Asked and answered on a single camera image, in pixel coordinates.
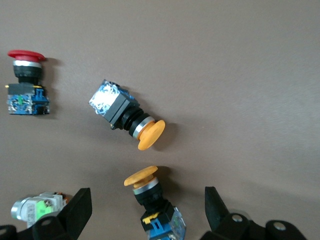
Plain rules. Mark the brown table mat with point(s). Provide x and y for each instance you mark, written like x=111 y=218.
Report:
x=225 y=75

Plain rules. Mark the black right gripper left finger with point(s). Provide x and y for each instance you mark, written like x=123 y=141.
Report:
x=65 y=225

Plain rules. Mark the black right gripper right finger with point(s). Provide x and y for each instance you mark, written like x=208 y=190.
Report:
x=225 y=226

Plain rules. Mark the green button with green label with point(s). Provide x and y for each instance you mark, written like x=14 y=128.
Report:
x=27 y=207

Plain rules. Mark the red mushroom push button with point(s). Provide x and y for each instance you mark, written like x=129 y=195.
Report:
x=25 y=72

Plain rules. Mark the yellow mushroom push button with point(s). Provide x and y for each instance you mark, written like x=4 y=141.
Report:
x=120 y=107
x=152 y=197

